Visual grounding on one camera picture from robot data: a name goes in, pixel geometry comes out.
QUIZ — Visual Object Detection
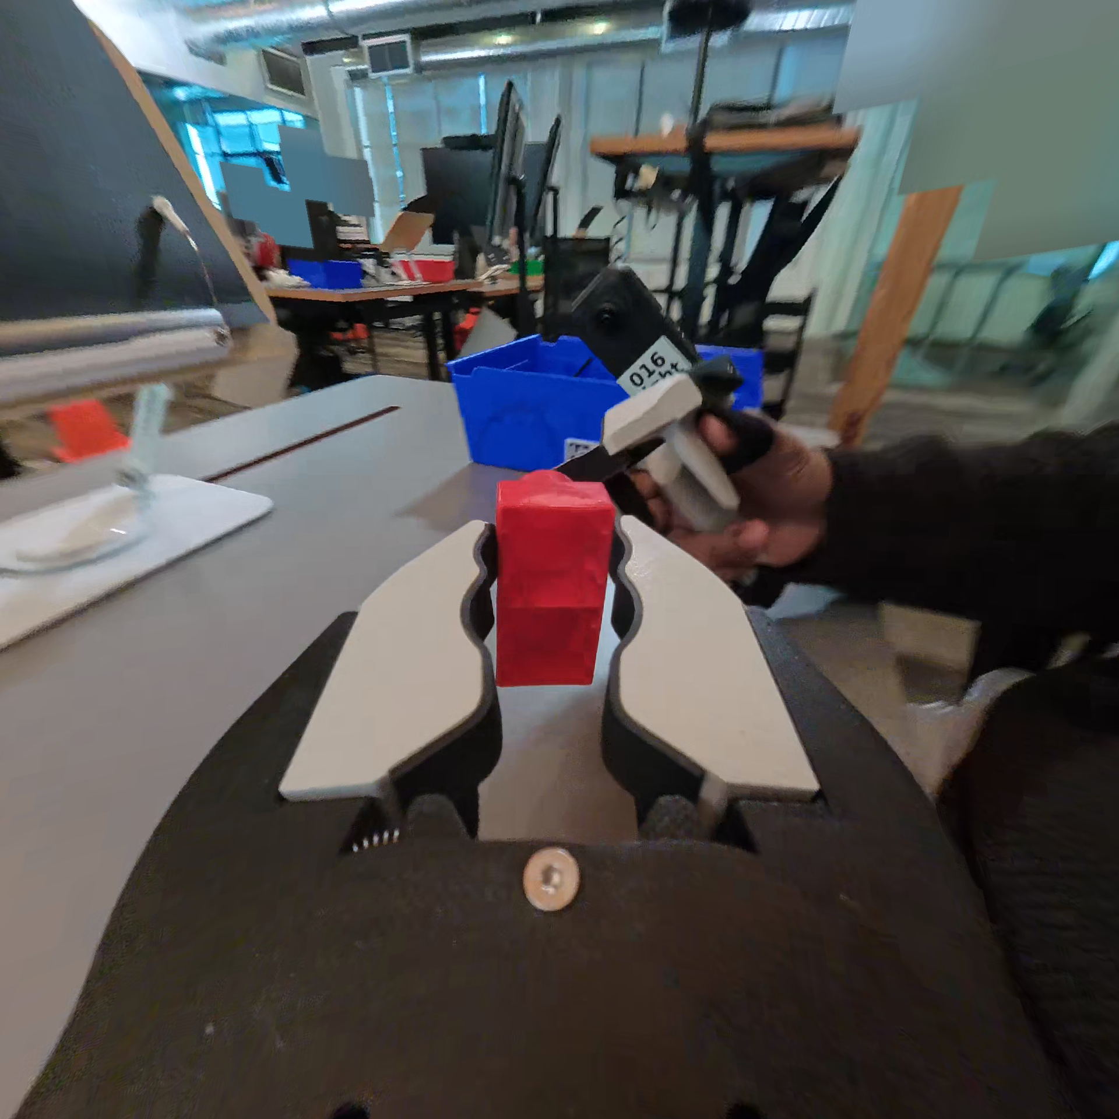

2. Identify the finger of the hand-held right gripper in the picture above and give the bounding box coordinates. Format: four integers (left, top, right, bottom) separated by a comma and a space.
555, 371, 709, 485

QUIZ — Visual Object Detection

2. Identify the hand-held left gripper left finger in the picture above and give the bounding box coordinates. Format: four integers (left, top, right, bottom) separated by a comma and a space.
277, 518, 504, 826

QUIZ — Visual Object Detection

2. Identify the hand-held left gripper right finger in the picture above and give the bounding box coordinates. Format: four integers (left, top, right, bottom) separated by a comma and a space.
604, 512, 827, 832

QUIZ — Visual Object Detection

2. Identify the red toy building block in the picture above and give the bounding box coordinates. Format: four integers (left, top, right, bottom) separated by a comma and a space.
496, 470, 616, 687

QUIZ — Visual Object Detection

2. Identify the person's right forearm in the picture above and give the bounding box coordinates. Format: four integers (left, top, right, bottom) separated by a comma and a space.
811, 426, 1119, 674

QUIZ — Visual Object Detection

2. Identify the person's right hand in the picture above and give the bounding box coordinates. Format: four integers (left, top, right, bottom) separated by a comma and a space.
631, 412, 833, 585

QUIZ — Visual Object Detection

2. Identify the blue plastic bin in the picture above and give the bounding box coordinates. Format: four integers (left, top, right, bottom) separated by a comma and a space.
447, 335, 767, 474
286, 258, 365, 290

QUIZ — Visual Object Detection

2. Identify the black computer monitor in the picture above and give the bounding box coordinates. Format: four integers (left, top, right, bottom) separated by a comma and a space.
485, 81, 527, 255
422, 141, 502, 246

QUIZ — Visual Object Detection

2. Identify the wooden standing desk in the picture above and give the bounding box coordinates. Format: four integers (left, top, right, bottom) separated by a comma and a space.
589, 122, 862, 345

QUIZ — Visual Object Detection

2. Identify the wooden office desk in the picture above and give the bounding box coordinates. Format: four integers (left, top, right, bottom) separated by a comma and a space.
263, 276, 545, 378

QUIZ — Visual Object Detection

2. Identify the person's dark clothing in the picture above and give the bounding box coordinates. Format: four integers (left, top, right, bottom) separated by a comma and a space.
940, 658, 1119, 1119

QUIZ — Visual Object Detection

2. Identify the black board on white stand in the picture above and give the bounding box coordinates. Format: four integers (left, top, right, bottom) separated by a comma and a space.
0, 0, 283, 651

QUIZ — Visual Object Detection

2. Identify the wooden post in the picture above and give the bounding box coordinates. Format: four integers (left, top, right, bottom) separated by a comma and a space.
828, 183, 966, 449

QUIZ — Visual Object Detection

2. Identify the silver ventilation duct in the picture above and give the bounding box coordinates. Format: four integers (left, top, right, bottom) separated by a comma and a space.
186, 0, 682, 56

